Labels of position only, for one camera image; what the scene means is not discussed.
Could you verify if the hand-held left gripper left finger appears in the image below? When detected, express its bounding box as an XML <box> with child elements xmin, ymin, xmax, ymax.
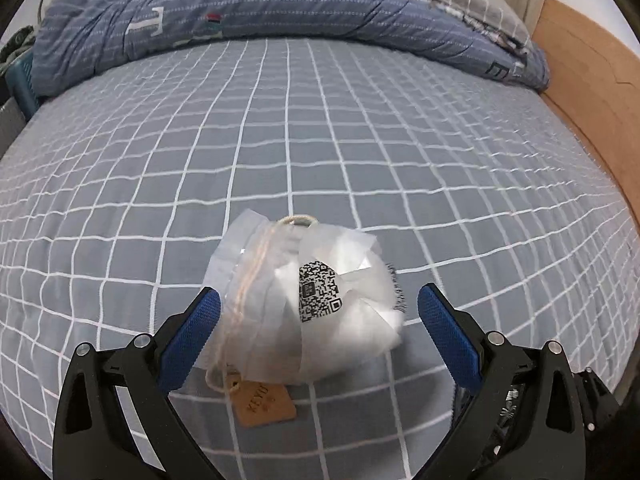
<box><xmin>52</xmin><ymin>286</ymin><xmax>223</xmax><ymax>480</ymax></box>

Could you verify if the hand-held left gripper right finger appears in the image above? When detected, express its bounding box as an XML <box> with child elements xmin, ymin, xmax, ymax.
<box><xmin>417</xmin><ymin>283</ymin><xmax>587</xmax><ymax>480</ymax></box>

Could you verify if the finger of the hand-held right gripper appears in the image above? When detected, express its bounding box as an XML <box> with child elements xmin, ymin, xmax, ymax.
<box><xmin>572</xmin><ymin>367</ymin><xmax>621</xmax><ymax>461</ymax></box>

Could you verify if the translucent white drawstring bag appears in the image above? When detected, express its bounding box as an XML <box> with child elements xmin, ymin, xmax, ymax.
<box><xmin>202</xmin><ymin>209</ymin><xmax>405</xmax><ymax>427</ymax></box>

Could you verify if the grey suitcase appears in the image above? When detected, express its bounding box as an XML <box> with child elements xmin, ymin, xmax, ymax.
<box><xmin>0</xmin><ymin>97</ymin><xmax>31</xmax><ymax>156</ymax></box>

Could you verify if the teal suitcase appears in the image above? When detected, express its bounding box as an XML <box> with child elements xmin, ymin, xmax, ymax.
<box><xmin>7</xmin><ymin>52</ymin><xmax>43</xmax><ymax>116</ymax></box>

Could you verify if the wooden headboard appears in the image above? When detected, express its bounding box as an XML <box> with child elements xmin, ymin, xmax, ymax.
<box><xmin>530</xmin><ymin>0</ymin><xmax>640</xmax><ymax>211</ymax></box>

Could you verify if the dark clutter pile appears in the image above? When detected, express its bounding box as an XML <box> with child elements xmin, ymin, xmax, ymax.
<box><xmin>0</xmin><ymin>27</ymin><xmax>38</xmax><ymax>71</ymax></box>

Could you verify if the blue striped quilt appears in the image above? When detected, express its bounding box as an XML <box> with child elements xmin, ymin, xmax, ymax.
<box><xmin>30</xmin><ymin>0</ymin><xmax>551</xmax><ymax>98</ymax></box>

